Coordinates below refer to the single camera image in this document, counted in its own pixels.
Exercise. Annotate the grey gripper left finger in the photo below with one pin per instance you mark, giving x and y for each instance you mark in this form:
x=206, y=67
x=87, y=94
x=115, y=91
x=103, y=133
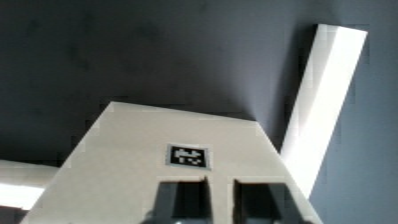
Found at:
x=181, y=203

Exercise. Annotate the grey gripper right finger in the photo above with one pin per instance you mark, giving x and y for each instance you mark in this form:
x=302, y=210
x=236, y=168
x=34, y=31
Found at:
x=265, y=205

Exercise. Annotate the white cabinet body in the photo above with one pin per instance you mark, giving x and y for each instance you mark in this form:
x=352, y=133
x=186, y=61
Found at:
x=153, y=145

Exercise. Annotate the white workspace border frame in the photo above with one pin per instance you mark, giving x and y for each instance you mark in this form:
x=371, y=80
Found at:
x=323, y=86

